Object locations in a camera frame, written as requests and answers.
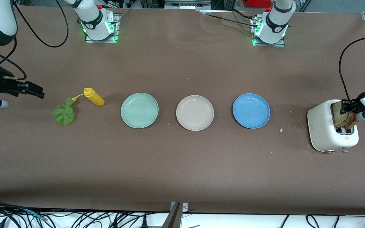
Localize mint green plate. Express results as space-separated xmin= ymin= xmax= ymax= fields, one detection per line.
xmin=121 ymin=92 xmax=159 ymax=129

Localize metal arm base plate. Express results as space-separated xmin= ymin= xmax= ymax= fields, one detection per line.
xmin=85 ymin=13 xmax=121 ymax=43
xmin=252 ymin=17 xmax=286 ymax=47

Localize light brown bread slice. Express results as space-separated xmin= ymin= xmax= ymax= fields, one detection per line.
xmin=331 ymin=101 xmax=349 ymax=129

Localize metal rack frame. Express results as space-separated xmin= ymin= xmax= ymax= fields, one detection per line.
xmin=164 ymin=0 xmax=212 ymax=10

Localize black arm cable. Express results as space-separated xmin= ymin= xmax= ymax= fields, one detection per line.
xmin=339 ymin=35 xmax=365 ymax=102
xmin=0 ymin=0 xmax=69 ymax=80

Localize teal floor cable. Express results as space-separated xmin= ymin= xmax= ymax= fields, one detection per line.
xmin=20 ymin=208 xmax=47 ymax=221

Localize beige plate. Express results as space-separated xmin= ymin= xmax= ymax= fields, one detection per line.
xmin=176 ymin=95 xmax=215 ymax=131

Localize tangled black floor cables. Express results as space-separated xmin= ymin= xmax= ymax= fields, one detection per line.
xmin=0 ymin=200 xmax=170 ymax=228

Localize white toaster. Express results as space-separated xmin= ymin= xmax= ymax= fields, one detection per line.
xmin=307 ymin=99 xmax=359 ymax=154

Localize yellow mustard squeeze bottle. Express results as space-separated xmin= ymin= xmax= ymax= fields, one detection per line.
xmin=72 ymin=88 xmax=105 ymax=107

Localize blue plate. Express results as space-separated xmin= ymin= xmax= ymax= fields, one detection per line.
xmin=232 ymin=93 xmax=271 ymax=129

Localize red box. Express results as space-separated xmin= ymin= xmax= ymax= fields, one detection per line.
xmin=245 ymin=0 xmax=273 ymax=8

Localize green lettuce leaf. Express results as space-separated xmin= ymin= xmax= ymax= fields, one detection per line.
xmin=53 ymin=98 xmax=76 ymax=125

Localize dark crust bread slice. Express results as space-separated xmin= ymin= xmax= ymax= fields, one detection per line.
xmin=344 ymin=113 xmax=360 ymax=130

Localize metal bracket post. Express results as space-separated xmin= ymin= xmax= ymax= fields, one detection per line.
xmin=162 ymin=202 xmax=189 ymax=228

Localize black table cable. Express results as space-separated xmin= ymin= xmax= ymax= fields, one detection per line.
xmin=197 ymin=9 xmax=259 ymax=27

